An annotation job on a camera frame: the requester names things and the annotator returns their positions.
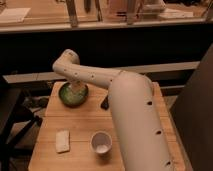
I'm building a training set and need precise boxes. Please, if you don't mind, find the white paper sheet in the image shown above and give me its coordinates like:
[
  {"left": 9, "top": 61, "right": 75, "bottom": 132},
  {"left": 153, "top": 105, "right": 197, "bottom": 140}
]
[{"left": 0, "top": 8, "right": 30, "bottom": 24}]

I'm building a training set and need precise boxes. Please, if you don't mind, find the small black rectangular object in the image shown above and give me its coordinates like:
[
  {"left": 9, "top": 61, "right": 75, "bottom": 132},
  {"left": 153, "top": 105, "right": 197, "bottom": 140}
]
[{"left": 100, "top": 97, "right": 109, "bottom": 110}]

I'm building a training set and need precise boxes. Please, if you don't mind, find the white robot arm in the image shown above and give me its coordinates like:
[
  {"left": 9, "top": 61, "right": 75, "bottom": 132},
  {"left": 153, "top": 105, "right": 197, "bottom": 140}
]
[{"left": 52, "top": 49, "right": 175, "bottom": 171}]

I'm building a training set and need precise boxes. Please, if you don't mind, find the white paper cup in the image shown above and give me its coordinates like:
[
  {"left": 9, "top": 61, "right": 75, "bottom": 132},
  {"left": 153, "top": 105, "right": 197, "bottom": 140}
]
[{"left": 90, "top": 131, "right": 112, "bottom": 156}]

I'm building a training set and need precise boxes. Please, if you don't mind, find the green ceramic bowl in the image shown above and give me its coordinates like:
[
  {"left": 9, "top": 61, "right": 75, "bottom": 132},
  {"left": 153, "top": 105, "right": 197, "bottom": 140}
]
[{"left": 58, "top": 82, "right": 89, "bottom": 107}]

